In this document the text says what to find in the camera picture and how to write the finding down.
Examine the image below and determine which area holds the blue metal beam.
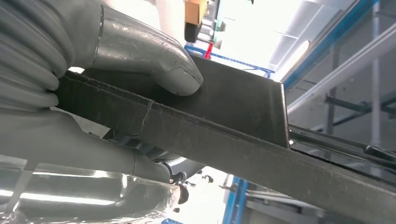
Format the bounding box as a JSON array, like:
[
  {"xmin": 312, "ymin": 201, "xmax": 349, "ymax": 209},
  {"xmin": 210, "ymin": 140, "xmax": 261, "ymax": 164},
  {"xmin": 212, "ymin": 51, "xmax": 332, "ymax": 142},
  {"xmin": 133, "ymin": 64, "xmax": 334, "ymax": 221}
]
[
  {"xmin": 222, "ymin": 176, "xmax": 249, "ymax": 224},
  {"xmin": 283, "ymin": 0, "xmax": 380, "ymax": 90}
]

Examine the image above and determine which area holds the small red object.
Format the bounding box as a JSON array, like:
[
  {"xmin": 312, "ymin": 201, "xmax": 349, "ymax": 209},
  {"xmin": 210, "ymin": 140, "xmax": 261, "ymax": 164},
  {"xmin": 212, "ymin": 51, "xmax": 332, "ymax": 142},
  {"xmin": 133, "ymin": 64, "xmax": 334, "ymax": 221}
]
[{"xmin": 204, "ymin": 42, "xmax": 214, "ymax": 60}]

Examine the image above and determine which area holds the black hard case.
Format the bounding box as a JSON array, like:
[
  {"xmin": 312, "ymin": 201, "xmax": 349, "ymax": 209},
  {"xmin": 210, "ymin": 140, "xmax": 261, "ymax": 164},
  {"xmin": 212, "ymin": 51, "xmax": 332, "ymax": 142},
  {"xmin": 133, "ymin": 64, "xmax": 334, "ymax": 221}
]
[{"xmin": 184, "ymin": 23, "xmax": 202, "ymax": 43}]

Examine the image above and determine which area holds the brown cardboard box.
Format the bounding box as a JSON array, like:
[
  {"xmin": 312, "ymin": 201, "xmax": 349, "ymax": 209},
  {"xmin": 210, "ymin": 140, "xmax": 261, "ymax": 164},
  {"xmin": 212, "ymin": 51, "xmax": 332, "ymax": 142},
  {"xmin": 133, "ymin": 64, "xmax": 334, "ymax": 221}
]
[{"xmin": 184, "ymin": 0, "xmax": 208, "ymax": 26}]

